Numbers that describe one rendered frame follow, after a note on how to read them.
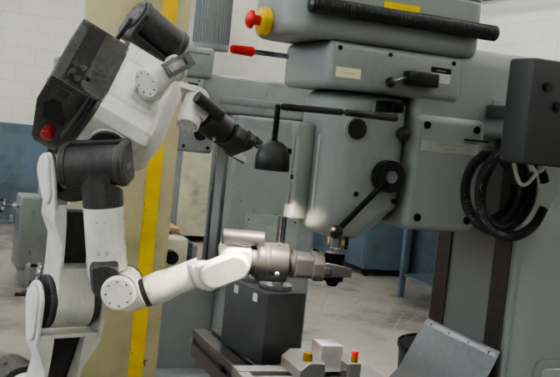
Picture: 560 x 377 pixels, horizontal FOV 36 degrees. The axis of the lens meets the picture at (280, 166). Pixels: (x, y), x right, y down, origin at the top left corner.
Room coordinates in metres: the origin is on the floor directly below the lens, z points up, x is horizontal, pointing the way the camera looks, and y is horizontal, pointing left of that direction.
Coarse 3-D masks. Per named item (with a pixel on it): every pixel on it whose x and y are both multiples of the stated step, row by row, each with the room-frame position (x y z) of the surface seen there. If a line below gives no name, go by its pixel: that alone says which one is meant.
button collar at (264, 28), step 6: (258, 12) 1.89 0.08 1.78; (264, 12) 1.86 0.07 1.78; (270, 12) 1.86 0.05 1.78; (264, 18) 1.85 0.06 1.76; (270, 18) 1.86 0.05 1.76; (264, 24) 1.85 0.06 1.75; (270, 24) 1.86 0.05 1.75; (258, 30) 1.88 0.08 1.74; (264, 30) 1.86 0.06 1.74; (270, 30) 1.87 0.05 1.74
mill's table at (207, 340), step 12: (192, 336) 2.51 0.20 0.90; (204, 336) 2.45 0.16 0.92; (216, 336) 2.50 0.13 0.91; (192, 348) 2.50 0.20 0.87; (204, 348) 2.41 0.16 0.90; (216, 348) 2.34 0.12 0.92; (228, 348) 2.41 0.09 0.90; (204, 360) 2.40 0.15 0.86; (216, 360) 2.34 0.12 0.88; (228, 360) 2.23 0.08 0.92; (240, 360) 2.24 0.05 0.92; (252, 360) 2.25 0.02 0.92; (216, 372) 2.30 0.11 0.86; (228, 372) 2.24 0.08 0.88
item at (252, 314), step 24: (240, 288) 2.33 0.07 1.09; (264, 288) 2.26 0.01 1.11; (288, 288) 2.27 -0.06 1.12; (240, 312) 2.32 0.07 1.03; (264, 312) 2.22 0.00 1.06; (288, 312) 2.25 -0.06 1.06; (240, 336) 2.31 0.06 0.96; (264, 336) 2.22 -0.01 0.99; (288, 336) 2.26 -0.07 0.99; (264, 360) 2.22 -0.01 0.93
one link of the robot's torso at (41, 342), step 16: (32, 288) 2.24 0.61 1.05; (32, 304) 2.23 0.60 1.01; (32, 320) 2.22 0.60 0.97; (96, 320) 2.33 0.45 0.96; (32, 336) 2.23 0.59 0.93; (48, 336) 2.24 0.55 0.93; (64, 336) 2.26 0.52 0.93; (80, 336) 2.29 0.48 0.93; (96, 336) 2.31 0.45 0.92; (32, 352) 2.27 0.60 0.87; (48, 352) 2.24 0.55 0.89; (64, 352) 2.32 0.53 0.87; (80, 352) 2.31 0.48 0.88; (32, 368) 2.33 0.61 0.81; (48, 368) 2.25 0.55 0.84; (64, 368) 2.35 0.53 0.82; (80, 368) 2.31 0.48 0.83
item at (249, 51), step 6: (234, 48) 1.95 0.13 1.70; (240, 48) 1.96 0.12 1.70; (246, 48) 1.96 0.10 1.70; (252, 48) 1.97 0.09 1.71; (240, 54) 1.97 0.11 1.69; (246, 54) 1.97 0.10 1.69; (252, 54) 1.97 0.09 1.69; (258, 54) 1.98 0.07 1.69; (264, 54) 1.99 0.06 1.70; (270, 54) 1.99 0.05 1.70; (276, 54) 2.00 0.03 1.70; (282, 54) 2.00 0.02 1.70; (288, 54) 2.01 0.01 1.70
